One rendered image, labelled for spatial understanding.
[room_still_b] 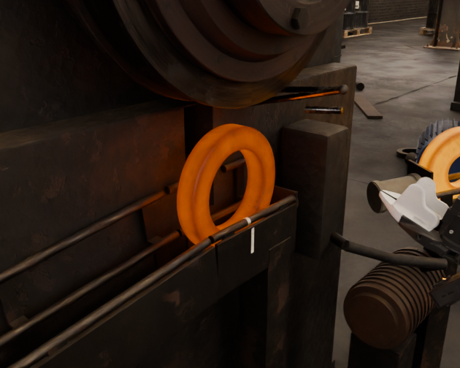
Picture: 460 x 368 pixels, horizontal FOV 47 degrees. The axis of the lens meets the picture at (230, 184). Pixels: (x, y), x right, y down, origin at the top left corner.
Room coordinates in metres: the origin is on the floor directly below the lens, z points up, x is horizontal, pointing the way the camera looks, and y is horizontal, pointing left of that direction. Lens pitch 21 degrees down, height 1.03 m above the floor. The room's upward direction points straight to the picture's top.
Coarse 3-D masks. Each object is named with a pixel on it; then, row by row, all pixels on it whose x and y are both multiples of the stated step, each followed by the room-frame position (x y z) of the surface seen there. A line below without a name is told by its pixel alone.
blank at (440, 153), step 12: (444, 132) 0.93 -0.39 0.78; (456, 132) 0.92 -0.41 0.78; (432, 144) 0.92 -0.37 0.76; (444, 144) 0.90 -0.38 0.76; (456, 144) 0.91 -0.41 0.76; (432, 156) 0.90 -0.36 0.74; (444, 156) 0.90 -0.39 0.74; (456, 156) 0.91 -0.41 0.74; (432, 168) 0.90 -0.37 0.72; (444, 168) 0.90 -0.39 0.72; (444, 180) 0.90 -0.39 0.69
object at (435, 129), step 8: (448, 120) 2.72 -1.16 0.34; (432, 128) 2.73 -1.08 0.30; (440, 128) 2.68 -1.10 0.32; (448, 128) 2.57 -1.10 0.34; (424, 136) 2.73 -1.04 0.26; (432, 136) 2.59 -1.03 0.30; (424, 144) 2.59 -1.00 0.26; (416, 152) 2.61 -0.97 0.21; (416, 160) 2.65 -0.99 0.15; (456, 160) 2.40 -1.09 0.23; (456, 168) 2.40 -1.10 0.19
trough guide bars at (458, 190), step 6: (450, 174) 0.96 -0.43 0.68; (456, 174) 0.96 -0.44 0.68; (438, 192) 0.89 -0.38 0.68; (444, 192) 0.89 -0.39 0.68; (450, 192) 0.89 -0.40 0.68; (456, 192) 0.89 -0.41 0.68; (438, 198) 0.88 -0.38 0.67; (444, 198) 0.88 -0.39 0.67; (450, 198) 0.88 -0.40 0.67; (450, 204) 0.89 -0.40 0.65
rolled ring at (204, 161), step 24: (216, 144) 0.67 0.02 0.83; (240, 144) 0.70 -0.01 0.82; (264, 144) 0.75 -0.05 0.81; (192, 168) 0.65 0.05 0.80; (216, 168) 0.67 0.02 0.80; (264, 168) 0.75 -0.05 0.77; (192, 192) 0.64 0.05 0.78; (264, 192) 0.75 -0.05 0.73; (192, 216) 0.63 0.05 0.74; (240, 216) 0.73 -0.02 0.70; (192, 240) 0.66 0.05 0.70
